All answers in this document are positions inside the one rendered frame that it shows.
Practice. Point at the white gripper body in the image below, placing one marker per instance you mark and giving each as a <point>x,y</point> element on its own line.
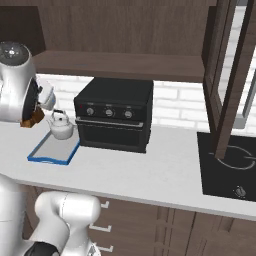
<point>47,96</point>

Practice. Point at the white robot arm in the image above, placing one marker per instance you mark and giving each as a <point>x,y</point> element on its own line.
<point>15,86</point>

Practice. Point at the white kettle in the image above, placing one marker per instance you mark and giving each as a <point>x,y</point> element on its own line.
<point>61,128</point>

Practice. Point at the grey tray with blue rim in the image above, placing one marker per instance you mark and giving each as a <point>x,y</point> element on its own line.
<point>55,150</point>

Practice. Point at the dark brown glass cabinet door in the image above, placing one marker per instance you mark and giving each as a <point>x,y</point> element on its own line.
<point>230,100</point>

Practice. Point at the brown wooden block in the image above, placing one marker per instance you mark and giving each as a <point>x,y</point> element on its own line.
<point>33,119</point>

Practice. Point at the black toaster oven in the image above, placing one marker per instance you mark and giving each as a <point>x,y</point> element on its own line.
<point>111,133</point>

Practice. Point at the brown base drawer unit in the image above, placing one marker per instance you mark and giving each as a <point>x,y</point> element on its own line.
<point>150,230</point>

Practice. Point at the black hob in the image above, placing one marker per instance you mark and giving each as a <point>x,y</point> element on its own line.
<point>230,173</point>

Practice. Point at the grey range hood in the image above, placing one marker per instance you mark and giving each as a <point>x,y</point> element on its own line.
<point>249,100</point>

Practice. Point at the dark brown wall cabinet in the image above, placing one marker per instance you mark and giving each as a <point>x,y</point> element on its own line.
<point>120,40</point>

